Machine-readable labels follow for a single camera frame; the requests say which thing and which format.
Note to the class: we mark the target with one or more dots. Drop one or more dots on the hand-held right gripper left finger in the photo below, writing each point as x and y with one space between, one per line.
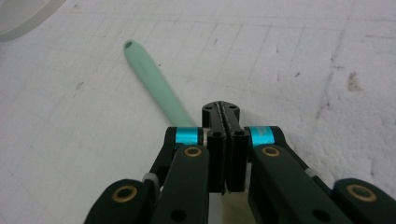
214 155

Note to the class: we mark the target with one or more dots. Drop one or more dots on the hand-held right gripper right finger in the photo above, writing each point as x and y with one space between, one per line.
238 155

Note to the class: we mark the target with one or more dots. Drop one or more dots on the white grid mat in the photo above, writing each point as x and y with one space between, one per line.
280 62

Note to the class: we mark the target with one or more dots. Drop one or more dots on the white utensil rack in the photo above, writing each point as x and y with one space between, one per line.
21 15

